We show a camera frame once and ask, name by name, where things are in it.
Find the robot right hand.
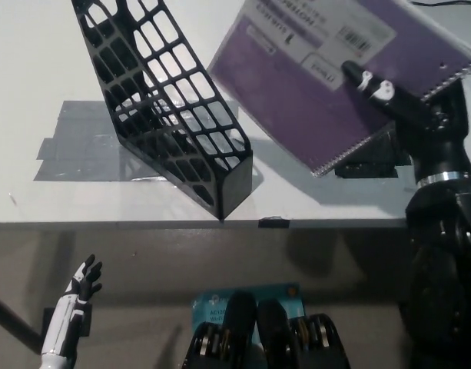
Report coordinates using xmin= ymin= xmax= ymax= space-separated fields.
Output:
xmin=342 ymin=60 xmax=471 ymax=185

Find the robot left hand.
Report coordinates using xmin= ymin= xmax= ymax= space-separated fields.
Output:
xmin=42 ymin=254 xmax=104 ymax=351

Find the purple spiral notebook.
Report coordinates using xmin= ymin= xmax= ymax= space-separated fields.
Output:
xmin=207 ymin=0 xmax=471 ymax=178

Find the black mesh magazine stand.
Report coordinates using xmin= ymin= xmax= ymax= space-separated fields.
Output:
xmin=71 ymin=0 xmax=254 ymax=222

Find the black diagonal table leg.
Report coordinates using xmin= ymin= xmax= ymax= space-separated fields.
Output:
xmin=0 ymin=291 xmax=46 ymax=349

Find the black tape square patch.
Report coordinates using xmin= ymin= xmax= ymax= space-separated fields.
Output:
xmin=333 ymin=130 xmax=413 ymax=178

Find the teal router box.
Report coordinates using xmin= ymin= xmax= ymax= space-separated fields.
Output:
xmin=191 ymin=283 xmax=307 ymax=335

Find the grey tape patch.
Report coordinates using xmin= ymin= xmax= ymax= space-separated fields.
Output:
xmin=33 ymin=99 xmax=261 ymax=185

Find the thin black cable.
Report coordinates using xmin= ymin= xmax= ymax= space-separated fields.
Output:
xmin=411 ymin=0 xmax=471 ymax=7

